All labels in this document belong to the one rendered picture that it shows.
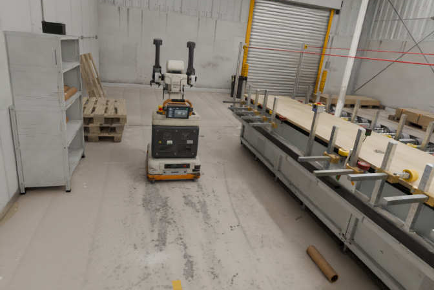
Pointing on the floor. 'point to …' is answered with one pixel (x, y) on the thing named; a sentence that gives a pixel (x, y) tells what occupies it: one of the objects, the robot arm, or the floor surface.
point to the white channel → (356, 25)
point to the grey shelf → (44, 106)
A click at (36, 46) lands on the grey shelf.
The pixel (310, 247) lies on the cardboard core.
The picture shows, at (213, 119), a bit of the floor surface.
